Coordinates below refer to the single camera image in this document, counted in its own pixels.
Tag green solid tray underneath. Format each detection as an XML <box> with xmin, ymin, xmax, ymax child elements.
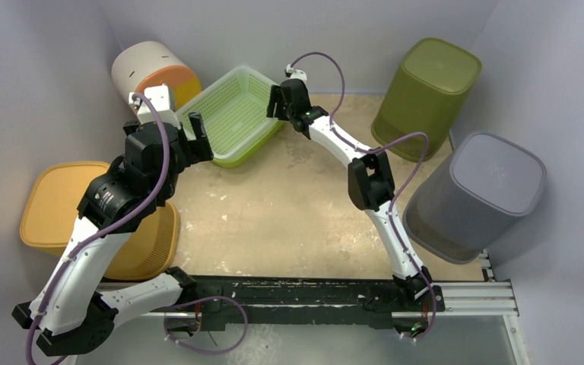
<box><xmin>210</xmin><ymin>119</ymin><xmax>283</xmax><ymax>169</ymax></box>

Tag light green mesh tray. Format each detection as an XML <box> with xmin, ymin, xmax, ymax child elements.
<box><xmin>176</xmin><ymin>65</ymin><xmax>276</xmax><ymax>148</ymax></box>

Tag yellow slatted waste basket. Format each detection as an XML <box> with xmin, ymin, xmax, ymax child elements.
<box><xmin>19</xmin><ymin>161</ymin><xmax>180</xmax><ymax>281</ymax></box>

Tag olive green waste basket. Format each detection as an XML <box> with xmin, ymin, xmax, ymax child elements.
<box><xmin>370</xmin><ymin>37</ymin><xmax>482</xmax><ymax>160</ymax></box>

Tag grey slatted waste basket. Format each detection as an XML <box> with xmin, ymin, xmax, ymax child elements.
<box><xmin>401</xmin><ymin>132</ymin><xmax>547</xmax><ymax>265</ymax></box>

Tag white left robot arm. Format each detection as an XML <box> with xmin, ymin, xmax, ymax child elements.
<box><xmin>12</xmin><ymin>112</ymin><xmax>213</xmax><ymax>361</ymax></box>

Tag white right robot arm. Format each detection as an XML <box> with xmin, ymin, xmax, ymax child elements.
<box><xmin>266</xmin><ymin>79</ymin><xmax>437</xmax><ymax>309</ymax></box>

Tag white drawer cabinet coloured fronts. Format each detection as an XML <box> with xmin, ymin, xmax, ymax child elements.
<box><xmin>111</xmin><ymin>41</ymin><xmax>202</xmax><ymax>109</ymax></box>

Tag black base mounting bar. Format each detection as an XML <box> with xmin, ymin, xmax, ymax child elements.
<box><xmin>163</xmin><ymin>275</ymin><xmax>446</xmax><ymax>332</ymax></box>

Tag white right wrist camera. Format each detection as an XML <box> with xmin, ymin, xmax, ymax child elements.
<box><xmin>284</xmin><ymin>64</ymin><xmax>307</xmax><ymax>83</ymax></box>

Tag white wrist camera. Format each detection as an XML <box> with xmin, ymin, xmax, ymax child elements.
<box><xmin>284</xmin><ymin>64</ymin><xmax>307</xmax><ymax>83</ymax></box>
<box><xmin>128</xmin><ymin>84</ymin><xmax>182</xmax><ymax>129</ymax></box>

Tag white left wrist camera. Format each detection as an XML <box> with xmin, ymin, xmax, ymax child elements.
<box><xmin>128</xmin><ymin>84</ymin><xmax>182</xmax><ymax>129</ymax></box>

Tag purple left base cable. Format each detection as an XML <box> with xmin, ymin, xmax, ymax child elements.
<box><xmin>163</xmin><ymin>294</ymin><xmax>249</xmax><ymax>356</ymax></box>

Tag aluminium frame rail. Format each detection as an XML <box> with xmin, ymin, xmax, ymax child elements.
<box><xmin>72</xmin><ymin>281</ymin><xmax>519</xmax><ymax>319</ymax></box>

